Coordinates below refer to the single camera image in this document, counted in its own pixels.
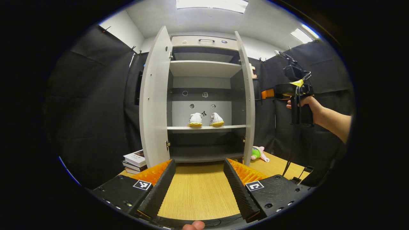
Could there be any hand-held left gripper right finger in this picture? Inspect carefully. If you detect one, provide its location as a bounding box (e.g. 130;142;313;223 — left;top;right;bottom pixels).
223;157;312;223

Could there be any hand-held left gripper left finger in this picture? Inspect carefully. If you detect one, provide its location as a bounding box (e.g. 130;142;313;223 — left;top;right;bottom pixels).
88;159;176;219

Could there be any grey cabinet door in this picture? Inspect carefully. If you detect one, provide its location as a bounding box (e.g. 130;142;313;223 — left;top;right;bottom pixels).
234;31;256;166
139;26;174;168

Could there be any white shoe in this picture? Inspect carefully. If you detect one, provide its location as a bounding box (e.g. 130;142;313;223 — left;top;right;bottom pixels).
188;112;203;127
209;112;225;127

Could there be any grey shoe cabinet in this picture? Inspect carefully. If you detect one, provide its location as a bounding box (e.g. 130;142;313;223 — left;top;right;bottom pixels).
166;35;248;163

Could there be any grey cabinet drawer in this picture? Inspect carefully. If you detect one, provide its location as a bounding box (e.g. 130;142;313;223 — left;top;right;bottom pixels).
171;35;239;51

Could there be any dark cover book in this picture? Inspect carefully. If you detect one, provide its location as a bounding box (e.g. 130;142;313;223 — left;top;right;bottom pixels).
122;161;147;172

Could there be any pink and green plush toy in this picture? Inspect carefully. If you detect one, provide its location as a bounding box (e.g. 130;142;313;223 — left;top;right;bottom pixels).
250;146;270;163

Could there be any white cover book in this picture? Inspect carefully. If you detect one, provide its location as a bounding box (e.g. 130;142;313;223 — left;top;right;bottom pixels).
123;149;147;166

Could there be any ceiling light panel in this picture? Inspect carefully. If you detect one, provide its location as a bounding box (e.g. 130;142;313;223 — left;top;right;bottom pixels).
291;24;320;43

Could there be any black backdrop cloth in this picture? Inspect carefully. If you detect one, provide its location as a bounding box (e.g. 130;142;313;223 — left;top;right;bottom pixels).
45;24;355;189

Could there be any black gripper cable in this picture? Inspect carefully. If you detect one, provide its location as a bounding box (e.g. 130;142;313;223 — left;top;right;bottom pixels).
282;93;302;177

